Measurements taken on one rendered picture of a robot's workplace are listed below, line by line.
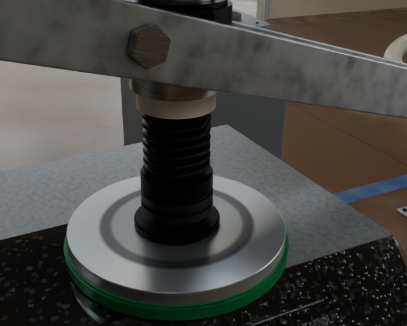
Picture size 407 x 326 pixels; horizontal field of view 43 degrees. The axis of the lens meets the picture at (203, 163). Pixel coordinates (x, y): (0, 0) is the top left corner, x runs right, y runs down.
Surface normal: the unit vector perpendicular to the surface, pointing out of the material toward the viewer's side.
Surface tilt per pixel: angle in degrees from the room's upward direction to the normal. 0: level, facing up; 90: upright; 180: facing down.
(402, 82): 90
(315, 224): 0
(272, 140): 90
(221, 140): 0
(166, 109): 90
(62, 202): 0
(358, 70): 90
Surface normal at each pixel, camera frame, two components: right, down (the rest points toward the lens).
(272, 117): 0.44, 0.40
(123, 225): 0.02, -0.90
